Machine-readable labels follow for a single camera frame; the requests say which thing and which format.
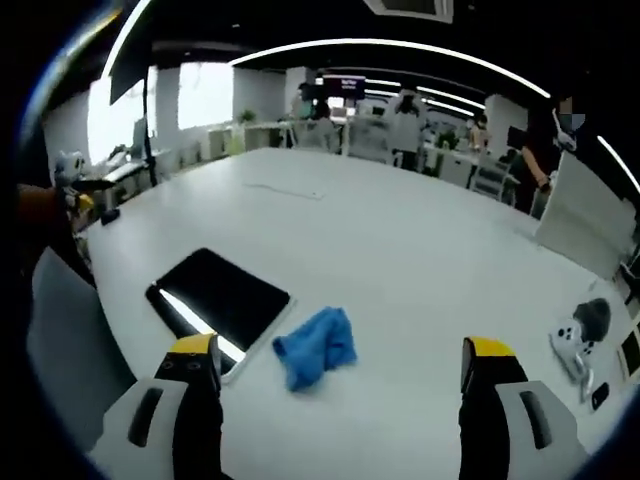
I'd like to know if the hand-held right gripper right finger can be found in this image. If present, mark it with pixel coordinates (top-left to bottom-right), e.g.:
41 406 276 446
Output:
457 335 594 480

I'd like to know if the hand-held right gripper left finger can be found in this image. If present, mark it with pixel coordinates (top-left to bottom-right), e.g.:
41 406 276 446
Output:
92 332 224 480

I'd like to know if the blue cleaning cloth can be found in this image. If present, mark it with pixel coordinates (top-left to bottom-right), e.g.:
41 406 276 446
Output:
271 305 359 393

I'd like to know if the small black flat device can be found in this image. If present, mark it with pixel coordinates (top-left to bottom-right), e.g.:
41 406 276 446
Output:
590 381 611 412

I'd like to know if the grey office chair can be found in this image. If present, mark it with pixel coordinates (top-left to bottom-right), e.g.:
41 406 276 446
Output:
27 247 137 452

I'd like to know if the black panel on tripod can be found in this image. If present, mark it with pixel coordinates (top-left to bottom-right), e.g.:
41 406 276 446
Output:
108 27 157 194

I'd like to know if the dark grey headset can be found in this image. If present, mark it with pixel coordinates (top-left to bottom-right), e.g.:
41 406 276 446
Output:
572 297 613 344

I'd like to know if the white upright panel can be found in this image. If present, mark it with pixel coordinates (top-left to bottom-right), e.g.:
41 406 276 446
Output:
534 149 637 282

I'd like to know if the long curved ceiling light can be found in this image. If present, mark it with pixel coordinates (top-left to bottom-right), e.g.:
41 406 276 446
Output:
229 38 552 100

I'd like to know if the ceiling air vent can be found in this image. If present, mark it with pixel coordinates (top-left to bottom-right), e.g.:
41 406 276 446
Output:
363 0 454 24

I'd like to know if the thin white cable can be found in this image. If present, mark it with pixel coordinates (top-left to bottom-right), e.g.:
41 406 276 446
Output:
242 181 326 202

